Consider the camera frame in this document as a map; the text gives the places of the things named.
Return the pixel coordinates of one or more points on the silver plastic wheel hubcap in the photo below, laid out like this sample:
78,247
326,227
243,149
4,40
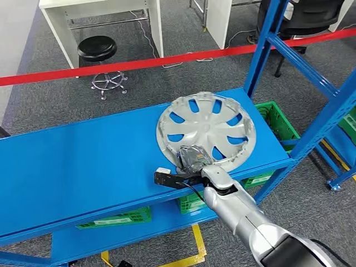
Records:
207,127

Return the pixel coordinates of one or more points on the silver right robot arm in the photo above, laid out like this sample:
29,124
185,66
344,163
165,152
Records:
236,210

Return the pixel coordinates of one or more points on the blue metal shelf rack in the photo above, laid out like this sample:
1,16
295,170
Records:
343,147
83,166

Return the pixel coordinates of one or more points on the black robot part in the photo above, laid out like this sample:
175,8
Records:
125,264

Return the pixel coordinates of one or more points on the folded green plastic crate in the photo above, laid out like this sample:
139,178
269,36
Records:
188,206
133,217

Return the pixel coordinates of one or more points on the yellow floor tape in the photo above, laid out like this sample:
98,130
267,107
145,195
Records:
199,241
333,153

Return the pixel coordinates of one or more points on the white desk with metal bar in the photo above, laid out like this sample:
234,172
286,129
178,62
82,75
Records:
155,22

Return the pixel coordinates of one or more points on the open green plastic crate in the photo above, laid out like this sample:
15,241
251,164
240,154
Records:
277,121

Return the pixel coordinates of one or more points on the black round stool chrome base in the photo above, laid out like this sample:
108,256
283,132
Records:
97,48

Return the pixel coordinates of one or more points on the red barrier belt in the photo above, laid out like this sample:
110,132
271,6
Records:
83,70

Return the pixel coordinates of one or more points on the black office chair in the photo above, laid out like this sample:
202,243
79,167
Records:
311,14

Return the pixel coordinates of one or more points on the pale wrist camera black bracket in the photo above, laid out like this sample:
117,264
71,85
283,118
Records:
170,180

